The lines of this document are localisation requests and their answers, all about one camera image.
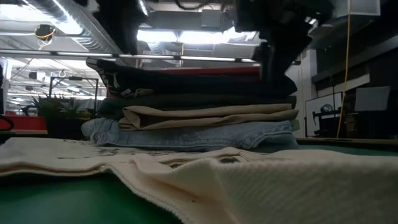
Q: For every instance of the grey chair back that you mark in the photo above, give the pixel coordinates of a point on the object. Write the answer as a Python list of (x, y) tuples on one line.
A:
[(371, 99)]

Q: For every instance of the red background bin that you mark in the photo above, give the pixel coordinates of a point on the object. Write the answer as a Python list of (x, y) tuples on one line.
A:
[(28, 122)]

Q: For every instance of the small potted succulent plant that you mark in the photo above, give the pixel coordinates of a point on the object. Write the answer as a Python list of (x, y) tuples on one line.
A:
[(62, 115)]

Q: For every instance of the dark green garment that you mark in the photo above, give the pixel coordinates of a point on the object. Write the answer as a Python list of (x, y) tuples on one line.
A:
[(186, 101)]

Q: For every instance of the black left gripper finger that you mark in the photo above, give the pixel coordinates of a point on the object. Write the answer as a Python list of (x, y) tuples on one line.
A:
[(124, 40)]

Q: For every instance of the red plastic laundry bin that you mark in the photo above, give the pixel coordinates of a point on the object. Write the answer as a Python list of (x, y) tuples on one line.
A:
[(211, 71)]

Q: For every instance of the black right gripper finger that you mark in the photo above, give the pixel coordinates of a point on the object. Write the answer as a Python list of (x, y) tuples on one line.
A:
[(280, 59)]

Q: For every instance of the cream printed tote bag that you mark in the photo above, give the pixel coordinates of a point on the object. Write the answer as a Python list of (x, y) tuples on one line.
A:
[(280, 186)]

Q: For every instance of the light blue denim jeans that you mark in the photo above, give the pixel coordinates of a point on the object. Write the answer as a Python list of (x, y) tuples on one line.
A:
[(186, 137)]

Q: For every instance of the navy Puma print garment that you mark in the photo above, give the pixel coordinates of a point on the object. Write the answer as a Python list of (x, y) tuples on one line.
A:
[(186, 84)]

